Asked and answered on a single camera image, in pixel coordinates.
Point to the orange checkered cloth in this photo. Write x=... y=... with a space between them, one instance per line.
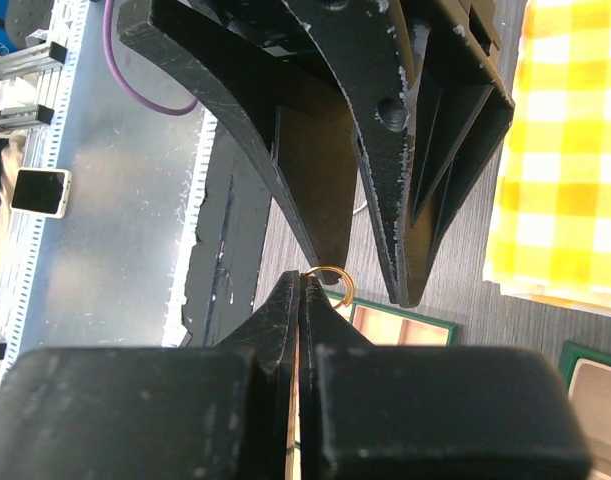
x=550 y=228

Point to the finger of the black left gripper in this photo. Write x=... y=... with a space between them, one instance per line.
x=252 y=65

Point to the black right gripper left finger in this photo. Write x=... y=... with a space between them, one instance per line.
x=218 y=412

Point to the white smartphone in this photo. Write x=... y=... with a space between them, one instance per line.
x=42 y=191

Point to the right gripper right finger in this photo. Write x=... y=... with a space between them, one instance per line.
x=428 y=412

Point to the green jewelry box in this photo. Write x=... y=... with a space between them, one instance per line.
x=588 y=375

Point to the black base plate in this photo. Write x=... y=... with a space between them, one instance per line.
x=224 y=264

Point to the green jewelry tray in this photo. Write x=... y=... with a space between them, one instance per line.
x=384 y=325

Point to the white slotted cable duct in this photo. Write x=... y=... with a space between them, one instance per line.
x=173 y=330

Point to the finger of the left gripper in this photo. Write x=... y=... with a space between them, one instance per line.
x=429 y=109

